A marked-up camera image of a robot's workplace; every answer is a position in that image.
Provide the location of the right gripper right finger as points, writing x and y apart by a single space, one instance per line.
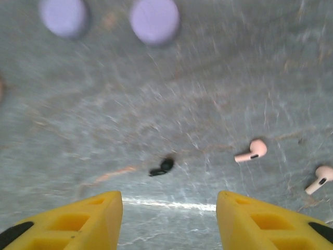
260 229

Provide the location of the black earbud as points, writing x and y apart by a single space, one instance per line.
166 164

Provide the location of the purple earbud charging case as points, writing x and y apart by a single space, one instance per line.
63 15
155 22

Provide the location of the pink earbud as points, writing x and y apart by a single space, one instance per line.
257 147
322 174

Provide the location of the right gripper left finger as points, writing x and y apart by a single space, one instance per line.
78 229

